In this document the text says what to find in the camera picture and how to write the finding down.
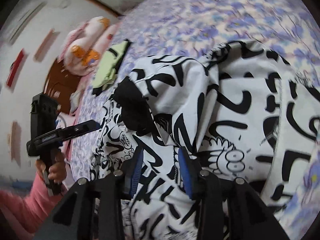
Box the black white graffiti jacket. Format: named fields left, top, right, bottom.
left=91, top=41, right=319, bottom=239

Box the person's left hand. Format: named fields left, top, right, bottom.
left=35, top=148, right=67, bottom=184

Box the grey folded cloth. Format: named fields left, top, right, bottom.
left=69, top=90, right=82, bottom=113

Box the brown wooden headboard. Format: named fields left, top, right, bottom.
left=43, top=59, right=81, bottom=114

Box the person's pink left sleeve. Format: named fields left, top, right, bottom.
left=1, top=174, right=66, bottom=239

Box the folded green black garment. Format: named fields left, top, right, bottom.
left=91, top=39, right=132, bottom=96

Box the rolled pink bear quilt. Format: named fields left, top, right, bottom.
left=58, top=16, right=119, bottom=77

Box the purple floral fleece blanket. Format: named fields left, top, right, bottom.
left=64, top=0, right=320, bottom=240

